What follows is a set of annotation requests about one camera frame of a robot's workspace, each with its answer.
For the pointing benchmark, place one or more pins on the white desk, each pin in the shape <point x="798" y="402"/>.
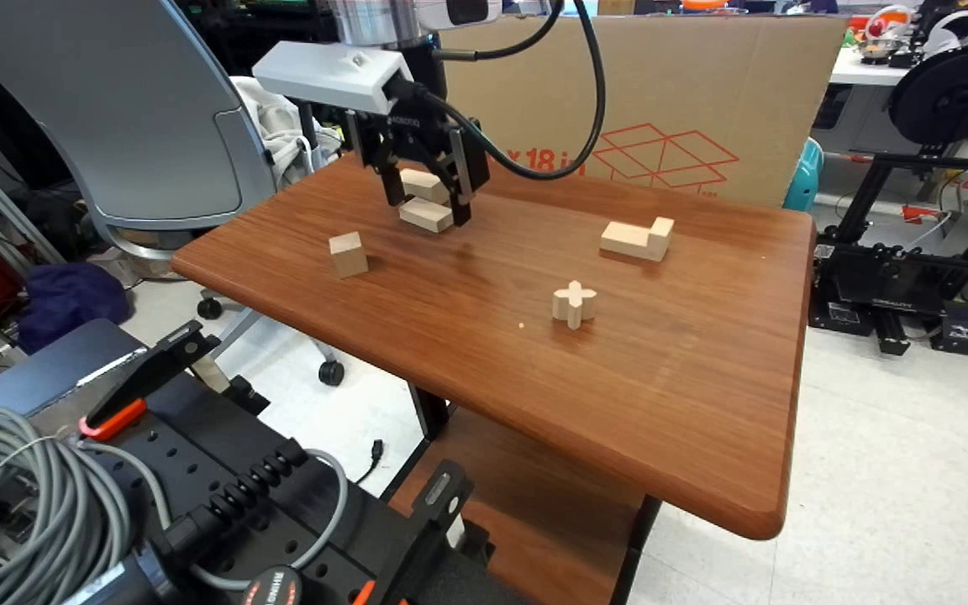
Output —
<point x="872" y="68"/>

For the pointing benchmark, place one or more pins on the large brown cardboard sheet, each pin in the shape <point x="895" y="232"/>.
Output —
<point x="707" y="79"/>

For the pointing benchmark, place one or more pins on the white crumpled cloth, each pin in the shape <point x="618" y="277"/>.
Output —
<point x="277" y="130"/>

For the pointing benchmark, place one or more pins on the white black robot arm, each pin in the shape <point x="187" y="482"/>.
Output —
<point x="439" y="11"/>

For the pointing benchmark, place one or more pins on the plain rectangular wooden block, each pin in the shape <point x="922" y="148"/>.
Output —
<point x="424" y="215"/>

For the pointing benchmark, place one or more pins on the black power strip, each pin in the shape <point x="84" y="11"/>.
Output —
<point x="225" y="482"/>

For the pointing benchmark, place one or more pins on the brown wooden lower board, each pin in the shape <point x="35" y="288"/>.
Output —
<point x="539" y="514"/>

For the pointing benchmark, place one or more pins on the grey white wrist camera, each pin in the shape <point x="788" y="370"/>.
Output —
<point x="321" y="72"/>

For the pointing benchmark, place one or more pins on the grey office chair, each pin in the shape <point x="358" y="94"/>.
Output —
<point x="115" y="103"/>

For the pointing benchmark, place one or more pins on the black 3D printer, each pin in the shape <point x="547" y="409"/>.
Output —
<point x="950" y="94"/>

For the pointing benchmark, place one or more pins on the blue bag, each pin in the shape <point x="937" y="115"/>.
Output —
<point x="65" y="301"/>

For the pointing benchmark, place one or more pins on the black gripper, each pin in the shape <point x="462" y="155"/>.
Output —
<point x="423" y="132"/>

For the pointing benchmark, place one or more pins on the L-shaped wooden block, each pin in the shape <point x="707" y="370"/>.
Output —
<point x="624" y="240"/>

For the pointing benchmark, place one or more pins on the cross-shaped wooden block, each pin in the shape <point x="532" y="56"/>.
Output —
<point x="572" y="302"/>

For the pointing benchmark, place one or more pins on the notched wooden cube block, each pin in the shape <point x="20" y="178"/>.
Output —
<point x="349" y="255"/>

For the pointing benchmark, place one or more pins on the teal round object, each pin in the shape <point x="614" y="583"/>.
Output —
<point x="807" y="171"/>

